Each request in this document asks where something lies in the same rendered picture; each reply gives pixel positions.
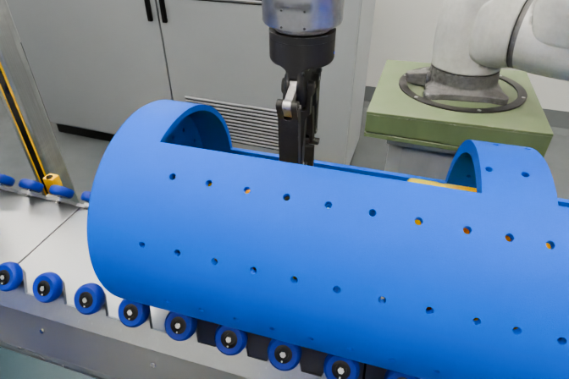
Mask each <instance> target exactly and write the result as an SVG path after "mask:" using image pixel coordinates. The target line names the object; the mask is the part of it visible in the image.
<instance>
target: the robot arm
mask: <svg viewBox="0 0 569 379"><path fill-rule="evenodd" d="M344 7H345V0H262V21H263V22H264V24H265V25H267V26H269V57H270V59H271V60H272V62H273V63H275V64H276V65H279V66H280V67H282V68H283V69H284V70H285V75H284V78H283V79H282V82H281V91H282V93H283V99H277V101H276V103H275V106H276V111H277V115H278V129H279V161H281V162H291V163H296V164H301V165H307V166H313V165H314V146H315V145H318V144H319V139H320V138H316V137H314V134H316V133H317V132H318V104H319V90H320V79H321V72H322V70H323V67H324V66H327V65H329V64H330V63H331V62H332V61H333V60H334V49H335V36H336V27H338V26H339V25H341V24H342V21H343V18H344ZM501 68H513V69H519V70H521V71H524V72H527V73H530V74H536V75H539V76H544V77H548V78H552V79H557V80H566V81H569V0H444V1H443V3H442V6H441V9H440V11H439V17H438V21H437V25H436V29H435V34H434V45H433V56H432V62H431V65H430V67H429V68H428V67H426V68H422V69H418V70H409V71H406V82H409V83H413V84H417V85H424V92H423V98H425V99H428V100H448V101H461V102H484V103H492V104H496V105H506V104H507V102H508V100H509V97H508V96H507V95H506V94H505V93H504V92H503V91H502V89H501V88H500V85H499V82H498V81H499V77H500V69H501ZM311 144H313V145H311Z"/></svg>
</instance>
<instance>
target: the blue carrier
mask: <svg viewBox="0 0 569 379"><path fill-rule="evenodd" d="M174 176H175V178H174ZM409 178H415V179H425V180H431V181H436V182H439V183H442V184H456V185H461V186H467V187H473V188H477V192H471V191H465V190H460V189H450V188H445V187H439V186H434V185H428V184H419V183H413V182H407V180H408V179H409ZM210 183H212V185H211V186H209V187H208V185H209V184H210ZM246 190H250V192H249V193H248V194H246ZM286 196H289V197H290V199H289V200H285V197H286ZM327 207H328V208H327ZM415 220H420V221H421V225H416V224H415ZM464 228H467V229H468V230H469V234H466V233H464V231H463V229H464ZM86 232H87V244H88V250H89V256H90V259H91V264H92V267H93V270H94V272H95V274H96V276H97V278H98V280H99V281H100V283H101V284H102V286H103V287H104V288H105V289H106V290H107V291H108V292H109V293H111V294H113V295H115V296H117V297H119V298H121V299H127V300H130V301H134V302H137V303H141V304H143V305H150V306H152V307H156V308H159V309H163V310H168V311H172V312H175V313H178V314H181V315H185V316H190V317H194V318H197V319H200V320H204V321H210V322H212V323H216V324H219V325H223V326H226V327H232V328H234V329H238V330H241V331H245V332H250V333H254V334H257V335H260V336H264V337H267V338H272V339H276V340H279V341H283V342H286V343H292V344H294V345H298V346H302V347H305V348H308V349H314V350H317V351H320V352H324V353H327V354H332V355H336V356H339V357H342V358H346V359H349V360H354V361H358V362H362V363H365V364H368V365H374V366H377V367H380V368H384V369H387V370H390V371H396V372H400V373H402V374H406V375H409V376H414V377H418V378H422V379H569V200H567V199H561V198H557V194H556V190H555V183H554V180H553V177H552V174H551V172H550V169H549V166H548V164H547V163H546V161H545V160H544V158H543V157H542V156H541V154H540V153H539V152H538V151H536V150H534V149H533V148H530V147H524V146H512V145H505V144H499V143H492V142H486V141H479V140H465V141H464V142H463V143H462V144H461V145H460V147H459V148H458V150H457V152H456V154H455V156H454V158H453V160H452V163H451V165H450V168H449V171H448V173H447V176H446V179H445V180H441V179H431V178H425V177H420V176H414V175H409V174H404V173H393V172H387V171H382V170H377V169H371V168H360V167H355V166H350V165H344V164H339V163H332V162H323V161H317V160H314V165H313V166H307V165H301V164H296V163H291V162H281V161H279V154H273V153H267V152H262V151H252V150H247V149H241V148H235V147H232V142H231V138H230V134H229V129H228V127H227V124H226V123H225V121H224V118H223V117H222V115H221V114H220V113H219V112H218V111H217V110H216V109H215V108H214V107H211V106H208V105H203V104H197V103H190V102H178V101H172V100H159V101H154V102H151V103H148V104H146V105H145V106H143V107H141V108H140V109H138V110H137V111H135V112H134V113H133V114H132V115H131V116H130V117H129V118H128V119H127V120H126V121H125V122H124V123H123V124H122V126H121V127H120V128H119V130H118V131H117V132H116V134H115V135H114V137H113V138H112V140H111V141H110V143H109V145H108V147H107V149H106V150H105V152H104V154H103V157H102V160H101V162H100V164H99V167H98V169H97V173H96V176H95V178H94V182H93V185H92V188H91V195H90V200H89V206H88V212H87V224H86ZM505 236H509V237H510V238H511V241H510V242H509V241H507V240H506V239H505ZM546 243H548V244H550V246H551V248H550V249H548V248H547V247H546ZM178 250H179V251H180V252H178ZM214 258H215V259H217V261H215V259H214ZM253 267H255V268H256V270H254V269H253ZM293 277H296V278H297V279H294V278H293ZM380 296H383V297H385V299H380ZM428 307H431V308H433V309H432V310H427V308H428ZM474 318H478V320H476V321H474V320H473V319H474ZM514 327H518V329H513V328H514Z"/></svg>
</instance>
